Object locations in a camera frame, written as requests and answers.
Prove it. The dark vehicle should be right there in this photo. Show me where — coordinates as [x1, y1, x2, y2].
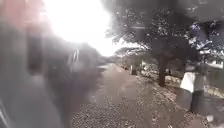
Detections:
[43, 41, 108, 101]

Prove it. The brown gravel path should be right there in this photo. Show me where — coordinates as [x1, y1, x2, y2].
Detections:
[66, 63, 224, 128]

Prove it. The large dark tree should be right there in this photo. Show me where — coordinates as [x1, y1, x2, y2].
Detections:
[101, 0, 224, 88]

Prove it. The black and white post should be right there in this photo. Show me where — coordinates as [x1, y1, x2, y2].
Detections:
[175, 64, 209, 116]
[130, 64, 138, 76]

